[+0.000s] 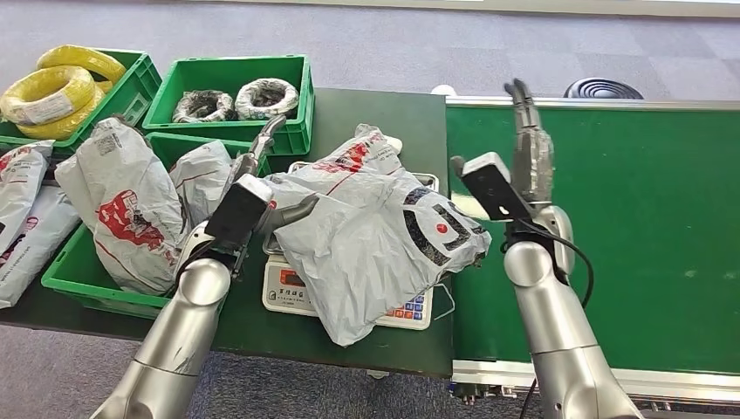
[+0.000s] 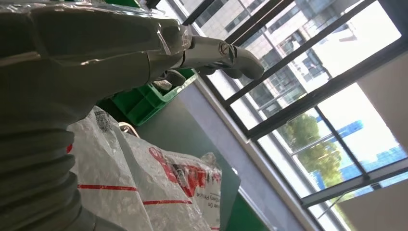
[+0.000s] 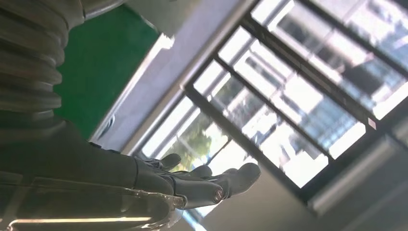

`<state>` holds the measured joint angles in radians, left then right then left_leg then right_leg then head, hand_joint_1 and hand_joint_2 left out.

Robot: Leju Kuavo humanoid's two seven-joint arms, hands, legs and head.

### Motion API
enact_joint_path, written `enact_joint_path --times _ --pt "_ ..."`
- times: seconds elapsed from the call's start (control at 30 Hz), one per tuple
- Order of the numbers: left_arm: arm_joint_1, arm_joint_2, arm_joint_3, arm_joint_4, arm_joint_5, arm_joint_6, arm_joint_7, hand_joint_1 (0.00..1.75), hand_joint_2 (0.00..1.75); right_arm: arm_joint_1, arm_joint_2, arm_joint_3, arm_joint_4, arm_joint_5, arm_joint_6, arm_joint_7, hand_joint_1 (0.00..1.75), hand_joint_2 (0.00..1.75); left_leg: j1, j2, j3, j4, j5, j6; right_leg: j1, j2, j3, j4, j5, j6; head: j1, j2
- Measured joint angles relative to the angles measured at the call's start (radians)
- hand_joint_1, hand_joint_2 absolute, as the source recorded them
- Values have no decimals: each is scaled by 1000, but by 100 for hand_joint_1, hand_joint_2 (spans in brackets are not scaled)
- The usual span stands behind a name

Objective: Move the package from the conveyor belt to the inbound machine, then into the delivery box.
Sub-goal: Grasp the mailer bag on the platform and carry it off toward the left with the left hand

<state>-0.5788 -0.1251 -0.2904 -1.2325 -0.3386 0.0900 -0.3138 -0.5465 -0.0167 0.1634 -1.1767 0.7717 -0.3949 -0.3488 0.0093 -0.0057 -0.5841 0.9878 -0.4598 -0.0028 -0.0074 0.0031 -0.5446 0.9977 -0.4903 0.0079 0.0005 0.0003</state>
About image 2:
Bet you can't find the black window frame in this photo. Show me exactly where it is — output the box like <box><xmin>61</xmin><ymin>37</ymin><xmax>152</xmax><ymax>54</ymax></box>
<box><xmin>145</xmin><ymin>0</ymin><xmax>408</xmax><ymax>231</ymax></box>

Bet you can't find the green conveyor belt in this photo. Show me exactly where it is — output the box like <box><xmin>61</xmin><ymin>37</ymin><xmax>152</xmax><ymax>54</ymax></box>
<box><xmin>225</xmin><ymin>192</ymin><xmax>270</xmax><ymax>231</ymax></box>

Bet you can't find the green tree outside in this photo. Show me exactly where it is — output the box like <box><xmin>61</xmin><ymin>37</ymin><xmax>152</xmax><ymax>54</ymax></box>
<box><xmin>280</xmin><ymin>112</ymin><xmax>350</xmax><ymax>192</ymax></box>

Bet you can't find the green crate with black coils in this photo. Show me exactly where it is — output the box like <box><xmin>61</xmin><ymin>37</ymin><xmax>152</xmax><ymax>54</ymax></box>
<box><xmin>111</xmin><ymin>68</ymin><xmax>199</xmax><ymax>127</ymax></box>

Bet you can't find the grey courier package red logo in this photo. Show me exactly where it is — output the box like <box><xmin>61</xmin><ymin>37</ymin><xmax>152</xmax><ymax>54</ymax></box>
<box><xmin>66</xmin><ymin>106</ymin><xmax>223</xmax><ymax>231</ymax></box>

